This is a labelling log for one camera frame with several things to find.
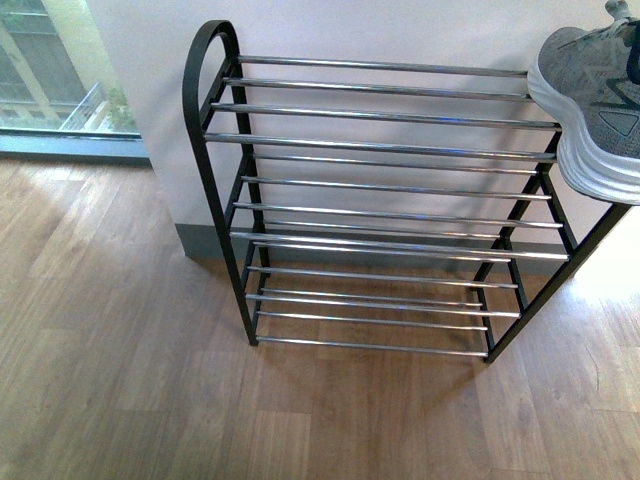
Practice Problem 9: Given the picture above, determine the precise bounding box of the black metal shoe rack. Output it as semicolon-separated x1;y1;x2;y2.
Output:
182;20;629;362

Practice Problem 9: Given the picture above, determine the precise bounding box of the grey knit sneaker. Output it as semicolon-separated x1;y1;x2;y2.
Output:
527;1;639;206

